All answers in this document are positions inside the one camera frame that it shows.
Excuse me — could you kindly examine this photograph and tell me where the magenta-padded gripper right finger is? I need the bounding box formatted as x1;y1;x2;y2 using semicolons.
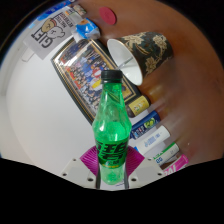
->
123;146;165;190

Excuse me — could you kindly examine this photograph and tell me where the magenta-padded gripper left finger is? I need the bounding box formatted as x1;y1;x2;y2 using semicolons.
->
60;148;102;190

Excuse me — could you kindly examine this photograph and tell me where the green plastic drink bottle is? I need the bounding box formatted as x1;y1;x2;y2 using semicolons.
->
91;69;133;186

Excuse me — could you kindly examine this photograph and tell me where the white green shuttlecock tube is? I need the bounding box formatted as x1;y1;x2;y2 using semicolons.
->
153;142;181;166

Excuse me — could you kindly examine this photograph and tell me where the white bottle with blue cap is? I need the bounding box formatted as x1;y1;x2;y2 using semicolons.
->
134;125;172;155

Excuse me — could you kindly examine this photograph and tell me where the blue pump bottle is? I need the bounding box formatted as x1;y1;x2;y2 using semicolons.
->
130;110;162;140

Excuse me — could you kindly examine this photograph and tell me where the amber pump bottle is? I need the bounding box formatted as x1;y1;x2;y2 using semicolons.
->
125;95;151;118

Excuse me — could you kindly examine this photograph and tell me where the framed group photo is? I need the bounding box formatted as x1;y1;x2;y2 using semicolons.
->
50;38;141;125

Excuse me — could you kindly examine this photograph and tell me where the white straw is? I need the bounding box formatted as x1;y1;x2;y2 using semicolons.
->
119;56;136;68

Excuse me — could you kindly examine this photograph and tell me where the floral patterned paper cup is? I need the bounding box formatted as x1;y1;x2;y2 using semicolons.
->
106;31;174;86

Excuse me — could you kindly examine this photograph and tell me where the white paper gift bag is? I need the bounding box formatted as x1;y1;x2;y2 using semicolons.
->
22;6;79;61

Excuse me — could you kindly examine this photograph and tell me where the blue tissue pack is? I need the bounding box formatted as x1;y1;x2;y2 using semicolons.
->
73;18;101;42

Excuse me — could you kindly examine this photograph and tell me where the flat round red coaster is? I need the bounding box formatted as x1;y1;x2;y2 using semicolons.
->
98;6;117;26

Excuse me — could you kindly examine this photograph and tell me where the puzzle cube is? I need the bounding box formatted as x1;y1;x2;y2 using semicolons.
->
64;8;76;18

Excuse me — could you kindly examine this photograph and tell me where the small floral box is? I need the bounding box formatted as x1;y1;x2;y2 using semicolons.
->
71;3;88;17

